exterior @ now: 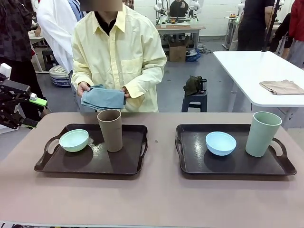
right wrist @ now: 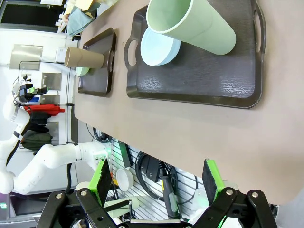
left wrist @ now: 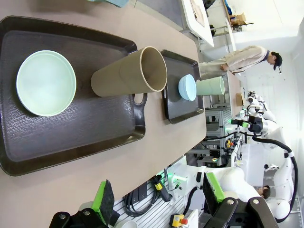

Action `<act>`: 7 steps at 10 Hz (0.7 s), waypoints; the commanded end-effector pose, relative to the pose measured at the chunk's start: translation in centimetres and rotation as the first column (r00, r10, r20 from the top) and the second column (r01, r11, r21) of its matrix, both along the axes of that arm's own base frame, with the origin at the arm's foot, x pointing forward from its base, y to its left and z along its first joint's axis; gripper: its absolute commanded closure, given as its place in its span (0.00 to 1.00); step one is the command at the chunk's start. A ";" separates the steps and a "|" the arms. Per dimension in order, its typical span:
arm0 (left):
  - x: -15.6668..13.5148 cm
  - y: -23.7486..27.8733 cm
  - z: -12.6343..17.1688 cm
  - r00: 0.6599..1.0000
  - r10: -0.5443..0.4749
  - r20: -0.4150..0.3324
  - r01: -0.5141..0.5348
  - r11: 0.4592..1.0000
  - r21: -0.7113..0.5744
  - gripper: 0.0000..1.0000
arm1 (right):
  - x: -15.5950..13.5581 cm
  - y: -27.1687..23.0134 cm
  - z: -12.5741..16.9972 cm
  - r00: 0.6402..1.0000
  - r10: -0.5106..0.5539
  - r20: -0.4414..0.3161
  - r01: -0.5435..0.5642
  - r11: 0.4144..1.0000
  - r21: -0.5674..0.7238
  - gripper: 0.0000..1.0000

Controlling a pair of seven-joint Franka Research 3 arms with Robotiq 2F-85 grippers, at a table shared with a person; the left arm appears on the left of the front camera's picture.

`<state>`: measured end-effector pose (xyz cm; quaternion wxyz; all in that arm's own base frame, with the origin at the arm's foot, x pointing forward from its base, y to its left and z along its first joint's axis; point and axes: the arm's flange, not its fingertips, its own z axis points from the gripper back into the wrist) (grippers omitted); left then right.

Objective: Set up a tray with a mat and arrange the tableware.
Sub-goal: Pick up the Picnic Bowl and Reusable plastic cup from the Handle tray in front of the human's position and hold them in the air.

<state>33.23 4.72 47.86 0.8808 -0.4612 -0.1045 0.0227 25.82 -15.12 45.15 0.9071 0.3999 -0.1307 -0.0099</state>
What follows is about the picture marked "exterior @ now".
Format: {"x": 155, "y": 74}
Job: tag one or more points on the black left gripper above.
{"x": 9, "y": 90}

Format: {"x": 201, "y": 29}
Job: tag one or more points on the mint green bowl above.
{"x": 73, "y": 145}

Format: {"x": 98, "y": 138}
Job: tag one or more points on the teal cloth mat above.
{"x": 104, "y": 98}

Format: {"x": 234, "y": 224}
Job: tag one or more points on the tall brown cup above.
{"x": 111, "y": 136}

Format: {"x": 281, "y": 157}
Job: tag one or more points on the light blue bowl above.
{"x": 221, "y": 149}

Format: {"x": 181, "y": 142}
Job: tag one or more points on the tall pale green cup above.
{"x": 259, "y": 140}

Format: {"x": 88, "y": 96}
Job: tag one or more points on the beige cloth mat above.
{"x": 280, "y": 87}

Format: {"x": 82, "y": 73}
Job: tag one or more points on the person's right forearm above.
{"x": 79, "y": 77}

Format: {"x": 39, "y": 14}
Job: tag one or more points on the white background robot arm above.
{"x": 160, "y": 7}
{"x": 195, "y": 6}

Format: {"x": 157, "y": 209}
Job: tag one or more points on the person's left forearm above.
{"x": 145, "y": 85}

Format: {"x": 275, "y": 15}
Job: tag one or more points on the dark brown serving tray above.
{"x": 225, "y": 166}
{"x": 95, "y": 162}

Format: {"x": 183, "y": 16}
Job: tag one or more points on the person's right hand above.
{"x": 84, "y": 87}

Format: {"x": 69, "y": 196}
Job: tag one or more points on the person's left hand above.
{"x": 126, "y": 93}

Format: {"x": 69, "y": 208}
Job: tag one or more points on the white foam box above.
{"x": 6, "y": 128}

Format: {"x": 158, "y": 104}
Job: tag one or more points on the dark grey step stool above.
{"x": 48, "y": 58}

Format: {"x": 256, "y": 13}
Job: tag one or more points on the person in dark patterned shirt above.
{"x": 14, "y": 31}

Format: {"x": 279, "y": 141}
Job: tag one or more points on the person in yellow shirt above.
{"x": 114, "y": 47}

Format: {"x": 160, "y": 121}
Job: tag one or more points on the cardboard box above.
{"x": 177, "y": 53}

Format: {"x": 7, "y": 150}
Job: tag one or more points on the dark green bag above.
{"x": 192, "y": 85}

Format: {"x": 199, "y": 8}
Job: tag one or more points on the grey plastic stool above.
{"x": 194, "y": 97}

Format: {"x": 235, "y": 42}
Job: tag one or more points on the blue plastic bag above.
{"x": 193, "y": 57}

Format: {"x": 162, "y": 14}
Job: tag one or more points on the wooden top workbench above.
{"x": 180, "y": 27}

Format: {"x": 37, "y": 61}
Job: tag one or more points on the person in black t-shirt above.
{"x": 254, "y": 23}

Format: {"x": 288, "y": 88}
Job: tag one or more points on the person in black jacket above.
{"x": 282, "y": 31}

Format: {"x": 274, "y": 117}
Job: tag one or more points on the person in red jacket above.
{"x": 298, "y": 19}

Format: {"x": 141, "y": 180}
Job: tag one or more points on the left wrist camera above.
{"x": 4, "y": 69}

